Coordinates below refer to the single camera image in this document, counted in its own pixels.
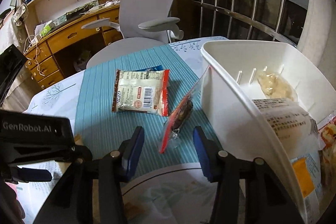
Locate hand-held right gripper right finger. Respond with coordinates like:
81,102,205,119
192,126,306,224

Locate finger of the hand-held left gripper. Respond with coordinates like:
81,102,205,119
8,144,93,165
5,165,53,184

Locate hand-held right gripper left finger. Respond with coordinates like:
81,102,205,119
34,126,145,224

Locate clear packet with dark snack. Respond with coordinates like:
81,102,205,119
160,66,210,154

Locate white plastic bin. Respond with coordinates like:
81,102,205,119
200,40,336,224

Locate light blue transparent snack packet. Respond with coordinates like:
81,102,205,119
252,98,324,201

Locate clear packet with pale snack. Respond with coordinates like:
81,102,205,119
256,69,298,101

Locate pale printed tablecloth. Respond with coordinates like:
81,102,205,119
16,36,229,224

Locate teal striped placemat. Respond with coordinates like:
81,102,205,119
75,44,218,177

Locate white snack packet red edges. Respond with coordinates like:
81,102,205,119
112,69,171,117

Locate grey bag under desk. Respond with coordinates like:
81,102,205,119
73,51,92,72

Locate white lace cloth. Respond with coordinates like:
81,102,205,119
0,11,27,56

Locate wooden desk with drawers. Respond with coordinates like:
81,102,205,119
25,5,124,90

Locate patterned hanging bag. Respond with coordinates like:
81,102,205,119
13,4,29,28

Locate red and white snack packet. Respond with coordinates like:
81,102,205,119
318,114,336,188

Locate grey office chair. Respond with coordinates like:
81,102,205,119
81,0,184,69

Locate white floral curtain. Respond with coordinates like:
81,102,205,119
297,0,336,67

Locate white charging cable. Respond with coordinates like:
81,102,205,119
24,35,46,76

